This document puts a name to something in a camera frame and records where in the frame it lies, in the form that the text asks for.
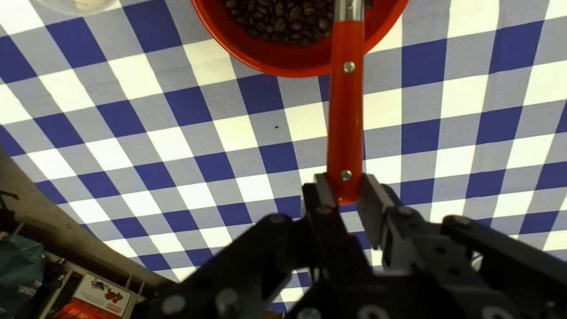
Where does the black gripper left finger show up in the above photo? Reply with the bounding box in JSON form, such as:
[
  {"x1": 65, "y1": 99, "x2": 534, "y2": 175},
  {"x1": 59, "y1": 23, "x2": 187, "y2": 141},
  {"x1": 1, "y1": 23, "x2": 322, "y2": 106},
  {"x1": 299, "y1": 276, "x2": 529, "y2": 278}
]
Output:
[{"x1": 153, "y1": 173, "x2": 373, "y2": 308}]

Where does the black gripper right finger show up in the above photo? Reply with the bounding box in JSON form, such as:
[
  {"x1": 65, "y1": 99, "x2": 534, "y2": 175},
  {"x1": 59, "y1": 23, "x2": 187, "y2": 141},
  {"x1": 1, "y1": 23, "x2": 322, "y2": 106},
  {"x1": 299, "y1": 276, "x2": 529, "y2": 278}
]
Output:
[{"x1": 355, "y1": 173, "x2": 567, "y2": 297}]

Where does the red handled metal spoon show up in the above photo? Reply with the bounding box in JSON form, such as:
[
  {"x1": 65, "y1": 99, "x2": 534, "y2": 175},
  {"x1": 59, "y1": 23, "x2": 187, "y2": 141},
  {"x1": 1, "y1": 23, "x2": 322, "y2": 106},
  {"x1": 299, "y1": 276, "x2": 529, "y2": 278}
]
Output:
[{"x1": 323, "y1": 0, "x2": 368, "y2": 207}]

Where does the orange red bowl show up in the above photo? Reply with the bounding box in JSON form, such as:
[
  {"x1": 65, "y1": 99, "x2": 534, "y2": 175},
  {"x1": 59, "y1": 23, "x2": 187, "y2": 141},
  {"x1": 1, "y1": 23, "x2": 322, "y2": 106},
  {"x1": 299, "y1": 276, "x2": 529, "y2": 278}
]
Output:
[{"x1": 189, "y1": 0, "x2": 410, "y2": 79}]

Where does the blue white checkered tablecloth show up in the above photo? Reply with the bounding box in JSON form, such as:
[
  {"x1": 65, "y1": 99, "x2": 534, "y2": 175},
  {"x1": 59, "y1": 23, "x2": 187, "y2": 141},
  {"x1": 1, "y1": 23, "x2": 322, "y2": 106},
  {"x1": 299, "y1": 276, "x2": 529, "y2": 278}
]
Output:
[{"x1": 0, "y1": 0, "x2": 567, "y2": 315}]

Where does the dark coffee beans heap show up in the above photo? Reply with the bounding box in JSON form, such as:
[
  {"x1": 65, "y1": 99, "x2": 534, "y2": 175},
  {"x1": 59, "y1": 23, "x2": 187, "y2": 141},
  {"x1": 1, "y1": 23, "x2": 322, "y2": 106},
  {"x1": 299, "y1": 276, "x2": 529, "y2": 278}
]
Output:
[{"x1": 221, "y1": 0, "x2": 375, "y2": 46}]

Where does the red white printed box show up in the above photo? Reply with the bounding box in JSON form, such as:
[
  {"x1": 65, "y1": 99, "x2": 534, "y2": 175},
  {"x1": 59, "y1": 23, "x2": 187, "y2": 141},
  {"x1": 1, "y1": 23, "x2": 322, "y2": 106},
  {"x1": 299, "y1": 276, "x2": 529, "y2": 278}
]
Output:
[{"x1": 52, "y1": 273, "x2": 141, "y2": 319}]

